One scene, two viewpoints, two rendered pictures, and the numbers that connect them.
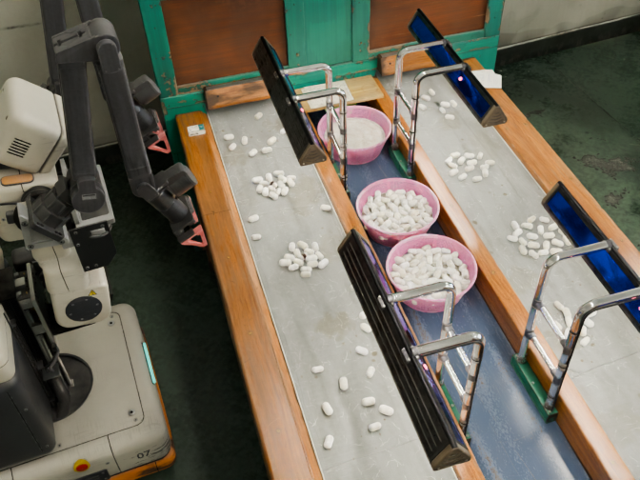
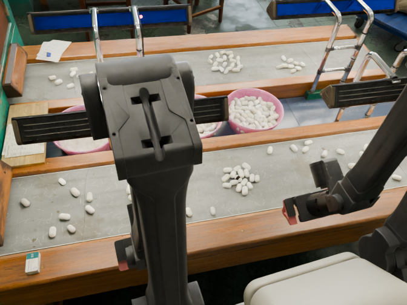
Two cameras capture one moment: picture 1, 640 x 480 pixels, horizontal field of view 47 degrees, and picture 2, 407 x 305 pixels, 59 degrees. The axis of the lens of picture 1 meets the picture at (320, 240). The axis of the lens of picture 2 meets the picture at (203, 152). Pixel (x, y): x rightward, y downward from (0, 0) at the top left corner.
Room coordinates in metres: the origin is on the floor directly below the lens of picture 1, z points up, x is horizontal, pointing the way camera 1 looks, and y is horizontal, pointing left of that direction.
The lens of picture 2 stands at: (1.73, 0.85, 1.84)
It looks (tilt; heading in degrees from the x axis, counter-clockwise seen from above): 50 degrees down; 267
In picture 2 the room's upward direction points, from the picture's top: 6 degrees clockwise
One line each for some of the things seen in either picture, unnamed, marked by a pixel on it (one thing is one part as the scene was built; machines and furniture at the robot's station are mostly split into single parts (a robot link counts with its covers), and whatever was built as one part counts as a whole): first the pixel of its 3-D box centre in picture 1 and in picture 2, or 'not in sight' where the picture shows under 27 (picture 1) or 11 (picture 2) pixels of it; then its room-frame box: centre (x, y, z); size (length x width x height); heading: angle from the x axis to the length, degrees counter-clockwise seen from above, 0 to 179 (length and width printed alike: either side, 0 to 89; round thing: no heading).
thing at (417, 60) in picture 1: (415, 58); (15, 68); (2.50, -0.41, 0.83); 0.30 x 0.06 x 0.07; 104
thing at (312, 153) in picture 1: (285, 94); (126, 115); (1.92, 0.09, 1.08); 0.62 x 0.08 x 0.07; 14
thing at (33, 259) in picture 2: (196, 130); (33, 262); (2.17, 0.43, 0.78); 0.06 x 0.04 x 0.02; 104
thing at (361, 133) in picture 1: (354, 139); (86, 136); (2.16, -0.14, 0.71); 0.22 x 0.22 x 0.06
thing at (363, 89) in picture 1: (336, 93); (26, 132); (2.37, -0.09, 0.77); 0.33 x 0.15 x 0.01; 104
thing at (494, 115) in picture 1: (453, 62); (113, 16); (2.06, -0.46, 1.08); 0.62 x 0.08 x 0.07; 14
